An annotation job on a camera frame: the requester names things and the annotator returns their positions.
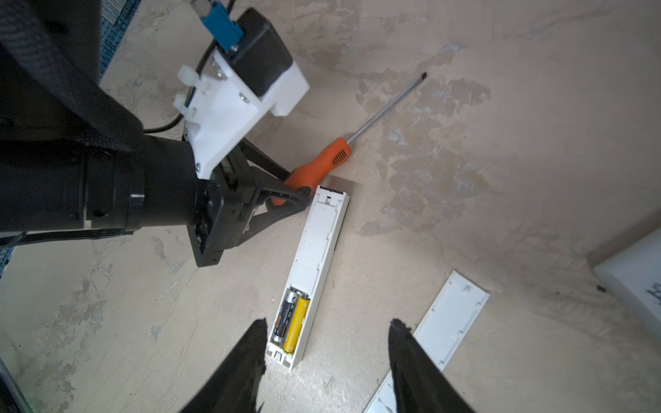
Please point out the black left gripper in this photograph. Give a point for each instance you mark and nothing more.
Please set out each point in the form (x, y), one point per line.
(226, 215)

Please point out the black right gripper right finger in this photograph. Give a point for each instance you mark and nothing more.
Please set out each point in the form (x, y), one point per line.
(419, 386)

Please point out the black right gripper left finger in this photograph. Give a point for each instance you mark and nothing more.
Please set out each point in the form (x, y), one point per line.
(234, 385)

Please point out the white battery cover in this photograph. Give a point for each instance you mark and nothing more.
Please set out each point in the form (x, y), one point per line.
(440, 332)

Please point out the orange handled screwdriver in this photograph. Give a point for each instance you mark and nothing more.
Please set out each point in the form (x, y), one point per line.
(310, 175)

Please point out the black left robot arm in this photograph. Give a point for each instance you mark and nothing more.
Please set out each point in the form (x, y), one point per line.
(76, 164)

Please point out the white remote with grey screen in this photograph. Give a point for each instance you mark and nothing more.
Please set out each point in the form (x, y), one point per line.
(633, 276)

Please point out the yellow battery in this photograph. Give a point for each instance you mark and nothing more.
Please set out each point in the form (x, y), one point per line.
(296, 324)

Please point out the black gold battery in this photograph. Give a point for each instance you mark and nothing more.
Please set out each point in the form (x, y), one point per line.
(285, 315)

